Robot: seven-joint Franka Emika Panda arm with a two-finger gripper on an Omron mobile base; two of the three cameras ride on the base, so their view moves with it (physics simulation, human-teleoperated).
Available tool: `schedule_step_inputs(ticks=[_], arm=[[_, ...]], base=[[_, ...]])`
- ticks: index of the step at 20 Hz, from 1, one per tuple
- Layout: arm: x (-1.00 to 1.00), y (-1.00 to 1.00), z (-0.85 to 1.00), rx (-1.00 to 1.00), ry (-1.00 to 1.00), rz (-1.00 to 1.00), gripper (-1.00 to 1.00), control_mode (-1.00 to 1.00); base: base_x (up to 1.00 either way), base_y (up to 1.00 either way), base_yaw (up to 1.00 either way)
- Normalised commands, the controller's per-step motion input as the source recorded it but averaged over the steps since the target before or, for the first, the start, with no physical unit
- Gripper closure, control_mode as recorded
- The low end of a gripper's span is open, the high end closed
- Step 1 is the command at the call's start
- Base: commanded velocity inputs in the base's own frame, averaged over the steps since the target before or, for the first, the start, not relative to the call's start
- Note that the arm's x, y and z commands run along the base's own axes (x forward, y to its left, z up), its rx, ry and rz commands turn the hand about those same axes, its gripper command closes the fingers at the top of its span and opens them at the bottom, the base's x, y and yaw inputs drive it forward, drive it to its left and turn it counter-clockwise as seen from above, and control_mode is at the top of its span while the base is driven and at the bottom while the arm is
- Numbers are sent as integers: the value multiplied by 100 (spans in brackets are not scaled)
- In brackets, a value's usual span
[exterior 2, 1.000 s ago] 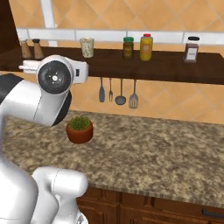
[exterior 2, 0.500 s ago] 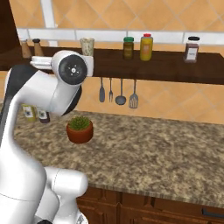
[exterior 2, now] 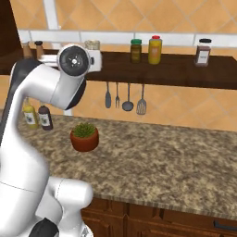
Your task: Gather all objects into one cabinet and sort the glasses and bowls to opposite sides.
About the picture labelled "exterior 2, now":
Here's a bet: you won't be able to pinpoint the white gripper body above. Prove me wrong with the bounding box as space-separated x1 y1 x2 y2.
39 48 103 74

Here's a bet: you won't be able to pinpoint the beige jar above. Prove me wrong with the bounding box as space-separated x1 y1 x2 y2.
84 39 101 51

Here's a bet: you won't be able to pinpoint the green-lidded dark jar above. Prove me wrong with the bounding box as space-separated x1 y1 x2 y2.
130 38 143 65

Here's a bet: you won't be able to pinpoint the grey hanging spoon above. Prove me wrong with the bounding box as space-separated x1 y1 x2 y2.
105 81 112 109

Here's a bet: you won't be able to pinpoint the grey hanging fork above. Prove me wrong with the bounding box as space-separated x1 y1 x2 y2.
114 81 121 109

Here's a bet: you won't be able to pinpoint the grey hanging ladle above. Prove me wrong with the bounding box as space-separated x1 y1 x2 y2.
121 82 135 113

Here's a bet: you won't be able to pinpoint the brown shaker with black top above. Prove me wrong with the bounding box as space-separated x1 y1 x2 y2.
33 40 44 60

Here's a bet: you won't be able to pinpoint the yellow bottle with red cap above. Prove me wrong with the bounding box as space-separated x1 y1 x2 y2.
147 34 163 66

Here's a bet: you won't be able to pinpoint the grey hanging slotted spatula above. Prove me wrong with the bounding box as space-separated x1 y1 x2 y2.
135 83 148 117

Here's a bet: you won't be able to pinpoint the brown wooden shaker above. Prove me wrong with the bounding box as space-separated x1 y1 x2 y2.
22 41 33 60

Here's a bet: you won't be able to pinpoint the dark sauce bottle with label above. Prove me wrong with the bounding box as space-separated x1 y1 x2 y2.
37 105 55 131

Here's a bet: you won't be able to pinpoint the potted succulent in terracotta pot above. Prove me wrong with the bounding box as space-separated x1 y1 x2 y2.
69 121 100 153

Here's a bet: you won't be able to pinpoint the yellow oil bottle with label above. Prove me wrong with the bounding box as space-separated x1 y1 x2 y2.
22 96 39 130

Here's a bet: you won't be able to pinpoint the black-lidded brown spice jar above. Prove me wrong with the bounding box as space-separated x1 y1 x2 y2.
193 38 213 68

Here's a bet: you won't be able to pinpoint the brown wooden base cabinets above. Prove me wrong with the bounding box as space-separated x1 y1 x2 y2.
80 196 237 237

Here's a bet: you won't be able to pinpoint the brown wooden drawer front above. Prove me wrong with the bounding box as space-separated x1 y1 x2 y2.
160 208 237 236

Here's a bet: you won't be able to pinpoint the white window frame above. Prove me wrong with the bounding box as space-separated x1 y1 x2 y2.
18 0 237 49

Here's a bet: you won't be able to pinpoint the dark wooden wall shelf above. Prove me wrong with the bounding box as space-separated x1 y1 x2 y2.
0 48 237 91

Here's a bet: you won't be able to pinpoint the dark wooden wall cabinet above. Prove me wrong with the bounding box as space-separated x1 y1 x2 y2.
0 0 23 57

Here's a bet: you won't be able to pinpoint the black drawer handle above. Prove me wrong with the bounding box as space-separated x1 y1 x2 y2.
213 219 237 231

